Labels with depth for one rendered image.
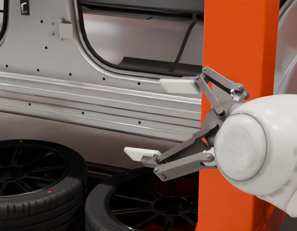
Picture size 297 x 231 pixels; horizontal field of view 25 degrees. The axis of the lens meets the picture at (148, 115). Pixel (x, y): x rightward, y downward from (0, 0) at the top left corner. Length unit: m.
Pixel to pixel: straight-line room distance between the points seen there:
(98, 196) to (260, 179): 1.91
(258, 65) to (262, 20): 0.11
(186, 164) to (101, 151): 3.24
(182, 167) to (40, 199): 1.65
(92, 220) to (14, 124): 2.34
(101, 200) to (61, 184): 0.22
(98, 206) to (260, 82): 1.02
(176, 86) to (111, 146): 3.18
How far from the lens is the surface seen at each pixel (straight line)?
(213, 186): 1.86
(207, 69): 1.08
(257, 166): 0.69
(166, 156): 1.00
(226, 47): 1.71
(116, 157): 4.11
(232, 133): 0.71
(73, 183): 2.69
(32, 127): 4.62
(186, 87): 1.09
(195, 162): 0.97
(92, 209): 2.50
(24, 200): 2.59
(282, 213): 2.36
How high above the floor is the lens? 1.71
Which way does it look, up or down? 21 degrees down
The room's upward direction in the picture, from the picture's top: straight up
